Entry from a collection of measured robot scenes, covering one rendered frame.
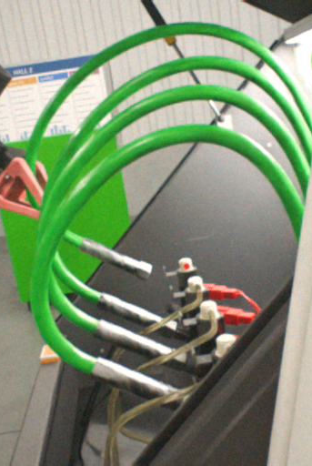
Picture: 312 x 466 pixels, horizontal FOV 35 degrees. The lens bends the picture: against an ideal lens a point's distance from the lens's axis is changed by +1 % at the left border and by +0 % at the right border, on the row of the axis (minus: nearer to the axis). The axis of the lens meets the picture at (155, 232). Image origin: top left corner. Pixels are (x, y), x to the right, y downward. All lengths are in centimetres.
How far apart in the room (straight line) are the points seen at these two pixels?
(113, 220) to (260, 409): 362
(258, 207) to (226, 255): 11
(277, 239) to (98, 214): 297
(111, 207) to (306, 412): 366
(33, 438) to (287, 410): 48
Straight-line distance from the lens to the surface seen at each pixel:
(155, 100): 46
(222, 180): 96
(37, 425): 76
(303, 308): 29
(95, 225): 391
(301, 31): 87
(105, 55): 62
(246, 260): 100
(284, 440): 33
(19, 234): 394
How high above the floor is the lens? 134
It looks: 13 degrees down
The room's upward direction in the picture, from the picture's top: 9 degrees counter-clockwise
